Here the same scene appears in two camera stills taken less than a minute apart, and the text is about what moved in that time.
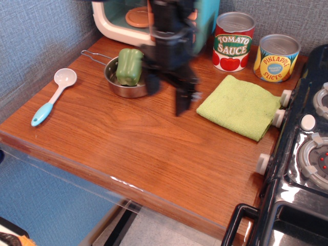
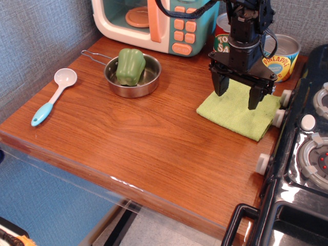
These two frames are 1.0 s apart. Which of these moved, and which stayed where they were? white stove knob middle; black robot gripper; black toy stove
Moved: black robot gripper
Stayed: black toy stove; white stove knob middle
